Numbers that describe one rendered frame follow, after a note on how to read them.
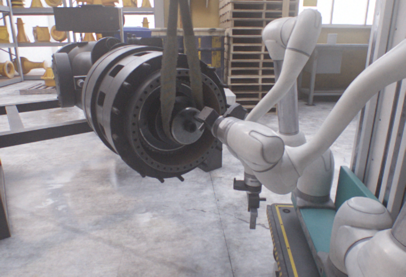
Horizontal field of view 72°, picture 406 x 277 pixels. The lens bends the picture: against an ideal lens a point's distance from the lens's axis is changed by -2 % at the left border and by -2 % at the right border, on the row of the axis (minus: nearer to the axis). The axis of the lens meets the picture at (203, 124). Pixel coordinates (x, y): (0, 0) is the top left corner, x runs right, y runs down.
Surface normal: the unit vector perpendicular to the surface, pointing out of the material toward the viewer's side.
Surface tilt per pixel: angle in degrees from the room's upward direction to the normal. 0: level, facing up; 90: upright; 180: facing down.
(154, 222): 0
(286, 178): 104
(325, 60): 90
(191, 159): 15
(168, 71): 92
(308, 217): 0
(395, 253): 41
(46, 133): 90
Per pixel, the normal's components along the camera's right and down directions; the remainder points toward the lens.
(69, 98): 0.43, 0.74
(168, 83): 0.07, 0.36
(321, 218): 0.00, -0.96
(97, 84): 0.51, 0.25
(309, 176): -0.61, 0.20
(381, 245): -0.66, -0.72
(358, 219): -0.62, -0.43
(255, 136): -0.46, -0.59
